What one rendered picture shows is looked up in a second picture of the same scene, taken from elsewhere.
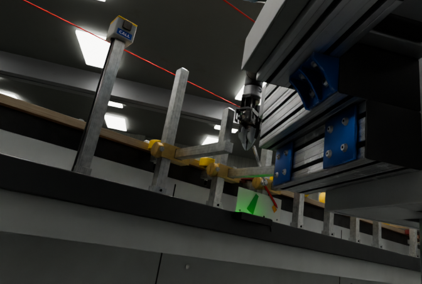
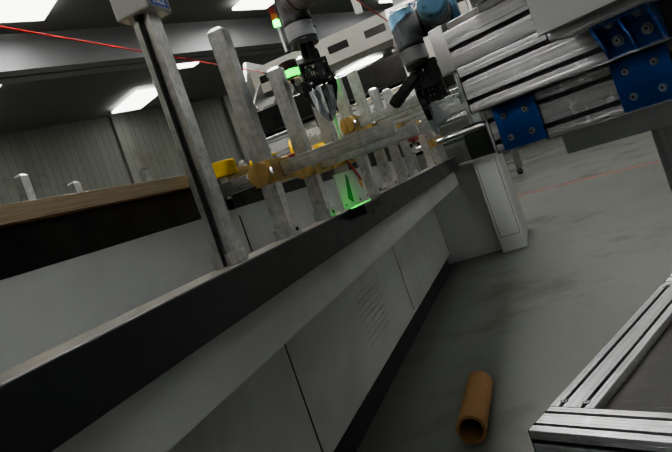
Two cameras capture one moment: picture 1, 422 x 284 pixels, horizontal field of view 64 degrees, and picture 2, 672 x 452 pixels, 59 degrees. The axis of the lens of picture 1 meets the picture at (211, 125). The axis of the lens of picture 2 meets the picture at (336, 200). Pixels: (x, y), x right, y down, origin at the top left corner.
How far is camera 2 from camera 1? 0.79 m
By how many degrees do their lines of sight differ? 39
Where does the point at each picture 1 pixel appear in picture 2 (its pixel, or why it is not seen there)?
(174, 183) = (238, 215)
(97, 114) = (203, 160)
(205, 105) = not seen: outside the picture
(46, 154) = (107, 270)
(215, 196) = (325, 202)
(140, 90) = not seen: outside the picture
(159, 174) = (284, 207)
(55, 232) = (258, 357)
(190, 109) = not seen: outside the picture
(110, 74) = (177, 85)
